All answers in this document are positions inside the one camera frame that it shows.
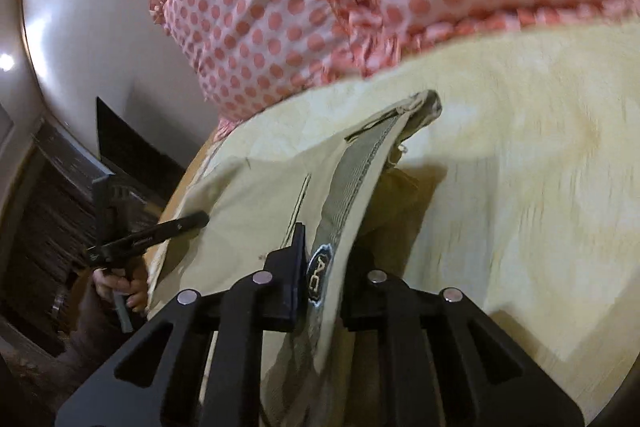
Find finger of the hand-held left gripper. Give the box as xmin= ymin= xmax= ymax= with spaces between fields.
xmin=131 ymin=211 xmax=211 ymax=253

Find dark woven cabinet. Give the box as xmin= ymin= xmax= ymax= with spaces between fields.
xmin=0 ymin=117 xmax=166 ymax=358

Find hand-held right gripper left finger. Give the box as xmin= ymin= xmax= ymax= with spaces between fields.
xmin=55 ymin=223 xmax=307 ymax=427

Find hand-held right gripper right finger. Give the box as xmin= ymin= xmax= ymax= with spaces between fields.
xmin=342 ymin=271 xmax=584 ymax=427

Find person's left hand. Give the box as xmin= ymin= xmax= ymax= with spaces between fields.
xmin=93 ymin=257 xmax=150 ymax=320

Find beige pants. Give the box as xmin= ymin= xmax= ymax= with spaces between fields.
xmin=148 ymin=90 xmax=444 ymax=427

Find yellow bed sheet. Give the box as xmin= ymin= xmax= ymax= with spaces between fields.
xmin=165 ymin=22 xmax=640 ymax=413

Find person's left forearm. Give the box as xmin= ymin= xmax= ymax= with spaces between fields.
xmin=45 ymin=279 xmax=151 ymax=423

